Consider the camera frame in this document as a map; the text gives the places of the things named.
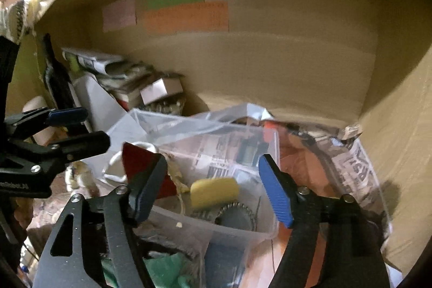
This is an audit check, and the orange paper label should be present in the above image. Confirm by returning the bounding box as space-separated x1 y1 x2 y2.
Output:
142 1 230 36

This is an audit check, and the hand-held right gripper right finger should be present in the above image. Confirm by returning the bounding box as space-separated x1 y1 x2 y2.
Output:
258 154 388 288

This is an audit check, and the green cloth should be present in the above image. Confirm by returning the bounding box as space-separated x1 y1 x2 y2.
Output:
101 252 200 288

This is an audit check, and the small grey box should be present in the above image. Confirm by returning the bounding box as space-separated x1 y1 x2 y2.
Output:
140 77 183 105

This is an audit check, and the red cloth piece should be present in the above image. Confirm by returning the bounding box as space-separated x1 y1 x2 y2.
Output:
121 143 178 199

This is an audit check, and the newspaper sheet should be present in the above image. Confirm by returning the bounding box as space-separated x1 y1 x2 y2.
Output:
324 124 394 238

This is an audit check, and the large cardboard box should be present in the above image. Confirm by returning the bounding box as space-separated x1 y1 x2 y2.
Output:
13 0 432 278

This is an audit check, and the pink paper label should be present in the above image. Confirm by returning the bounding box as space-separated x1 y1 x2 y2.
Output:
102 0 136 33

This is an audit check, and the clear plastic bag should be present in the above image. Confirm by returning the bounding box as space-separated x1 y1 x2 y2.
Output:
133 102 395 241

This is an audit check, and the dark round toothed object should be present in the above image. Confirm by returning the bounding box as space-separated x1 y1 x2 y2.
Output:
191 202 260 233

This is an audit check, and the clear plastic container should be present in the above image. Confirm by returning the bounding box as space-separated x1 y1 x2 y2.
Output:
83 108 282 288

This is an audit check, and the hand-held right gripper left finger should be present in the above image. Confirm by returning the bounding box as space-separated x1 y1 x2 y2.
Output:
33 154 168 288

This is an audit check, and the white plastic piece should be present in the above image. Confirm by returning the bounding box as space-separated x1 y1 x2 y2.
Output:
72 74 130 133

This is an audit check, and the yellow sponge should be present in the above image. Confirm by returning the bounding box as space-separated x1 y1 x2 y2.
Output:
190 177 240 209

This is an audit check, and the white cord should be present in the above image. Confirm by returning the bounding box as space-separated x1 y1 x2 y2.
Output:
103 141 159 185

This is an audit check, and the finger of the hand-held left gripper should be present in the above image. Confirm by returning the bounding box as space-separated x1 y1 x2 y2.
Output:
47 130 111 164
22 107 89 127

